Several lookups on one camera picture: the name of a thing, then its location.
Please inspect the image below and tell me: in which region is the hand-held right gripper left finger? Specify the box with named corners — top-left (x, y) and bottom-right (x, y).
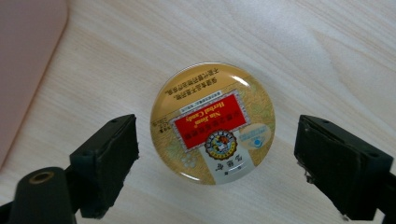
top-left (69, 113), bottom-right (140, 219)

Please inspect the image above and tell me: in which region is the round golden candy tin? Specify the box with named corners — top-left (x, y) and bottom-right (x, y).
top-left (149, 62), bottom-right (276, 187)

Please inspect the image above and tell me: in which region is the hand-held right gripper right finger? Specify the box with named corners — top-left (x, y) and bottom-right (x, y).
top-left (293, 114), bottom-right (395, 222)

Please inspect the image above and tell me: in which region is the pink box with white handle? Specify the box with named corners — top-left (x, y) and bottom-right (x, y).
top-left (0, 0), bottom-right (70, 171)

